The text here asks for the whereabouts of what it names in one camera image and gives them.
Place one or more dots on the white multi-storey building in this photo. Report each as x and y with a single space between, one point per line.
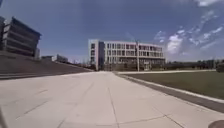
126 53

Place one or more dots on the tall pole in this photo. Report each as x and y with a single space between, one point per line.
138 60

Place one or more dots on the pale concrete slab plaza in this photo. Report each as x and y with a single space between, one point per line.
93 100

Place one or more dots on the low distant building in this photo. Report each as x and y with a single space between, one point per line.
61 59

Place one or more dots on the green grass lawn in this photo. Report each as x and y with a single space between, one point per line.
186 81

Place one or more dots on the wide grey outdoor steps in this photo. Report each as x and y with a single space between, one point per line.
33 66

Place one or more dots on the grey kerb strip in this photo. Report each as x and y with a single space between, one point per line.
186 96

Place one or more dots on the distant row of trees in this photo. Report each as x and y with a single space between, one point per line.
193 64

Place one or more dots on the dark banded building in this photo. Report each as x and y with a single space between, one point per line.
20 38

